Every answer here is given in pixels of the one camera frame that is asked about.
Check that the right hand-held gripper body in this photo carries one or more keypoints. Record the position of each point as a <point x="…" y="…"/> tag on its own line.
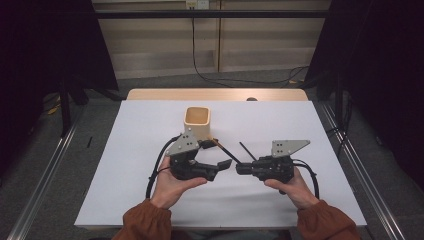
<point x="275" y="168"/>

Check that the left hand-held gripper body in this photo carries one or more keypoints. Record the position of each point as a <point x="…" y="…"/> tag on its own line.
<point x="190" y="170"/>

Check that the thin black brush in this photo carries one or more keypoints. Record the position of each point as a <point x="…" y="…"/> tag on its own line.
<point x="247" y="151"/>

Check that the square wooden pen holder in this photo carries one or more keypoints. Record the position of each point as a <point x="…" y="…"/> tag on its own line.
<point x="200" y="128"/>

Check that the person's left hand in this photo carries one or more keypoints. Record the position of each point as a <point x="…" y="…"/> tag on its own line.
<point x="170" y="190"/>

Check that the person's right hand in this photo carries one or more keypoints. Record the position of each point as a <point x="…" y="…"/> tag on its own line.
<point x="296" y="190"/>

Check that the white table cover board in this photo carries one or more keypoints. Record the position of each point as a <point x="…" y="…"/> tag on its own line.
<point x="226" y="206"/>

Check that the small dark knob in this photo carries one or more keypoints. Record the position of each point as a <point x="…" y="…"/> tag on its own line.
<point x="251" y="99"/>

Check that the black curtain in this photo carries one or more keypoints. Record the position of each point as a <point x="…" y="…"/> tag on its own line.
<point x="383" y="66"/>
<point x="40" y="50"/>

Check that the aluminium floor rail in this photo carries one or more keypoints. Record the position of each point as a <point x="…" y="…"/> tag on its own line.
<point x="43" y="180"/>
<point x="346" y="146"/>

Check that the black stand post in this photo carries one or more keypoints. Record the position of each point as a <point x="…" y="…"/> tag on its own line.
<point x="65" y="110"/>
<point x="338" y="100"/>

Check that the black horizontal frame bar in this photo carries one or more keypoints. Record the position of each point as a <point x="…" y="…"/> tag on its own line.
<point x="233" y="14"/>

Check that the white wall socket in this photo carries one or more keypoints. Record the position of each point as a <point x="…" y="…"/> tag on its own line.
<point x="197" y="4"/>

